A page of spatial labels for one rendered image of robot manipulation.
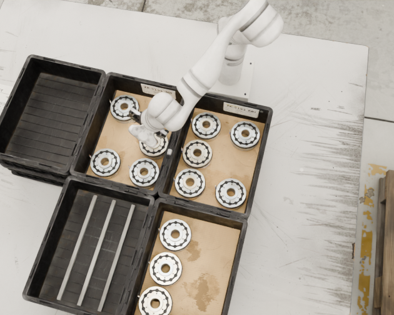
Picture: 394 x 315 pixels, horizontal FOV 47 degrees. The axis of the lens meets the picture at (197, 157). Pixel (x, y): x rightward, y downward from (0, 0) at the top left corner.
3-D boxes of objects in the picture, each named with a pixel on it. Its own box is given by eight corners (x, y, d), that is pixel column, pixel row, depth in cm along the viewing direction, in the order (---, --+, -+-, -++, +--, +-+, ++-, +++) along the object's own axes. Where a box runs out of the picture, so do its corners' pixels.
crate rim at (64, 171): (30, 56, 166) (29, 52, 164) (108, 74, 163) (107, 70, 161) (-15, 155, 153) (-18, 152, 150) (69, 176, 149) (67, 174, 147)
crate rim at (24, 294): (69, 176, 149) (67, 174, 147) (157, 198, 146) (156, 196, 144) (22, 299, 136) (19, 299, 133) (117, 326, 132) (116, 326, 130)
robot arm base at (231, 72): (220, 62, 178) (223, 35, 162) (242, 68, 177) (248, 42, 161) (213, 82, 175) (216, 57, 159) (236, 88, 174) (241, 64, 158)
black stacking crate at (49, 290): (77, 185, 158) (68, 175, 148) (159, 206, 155) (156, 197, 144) (34, 300, 145) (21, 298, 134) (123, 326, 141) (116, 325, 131)
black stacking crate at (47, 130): (40, 71, 175) (29, 54, 165) (112, 87, 172) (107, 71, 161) (-1, 164, 162) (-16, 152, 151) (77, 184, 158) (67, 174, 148)
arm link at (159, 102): (135, 113, 126) (158, 134, 128) (146, 105, 112) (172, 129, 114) (151, 95, 128) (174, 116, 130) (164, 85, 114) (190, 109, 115)
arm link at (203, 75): (177, 75, 109) (202, 100, 111) (257, -10, 101) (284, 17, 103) (179, 69, 118) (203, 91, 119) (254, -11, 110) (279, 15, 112)
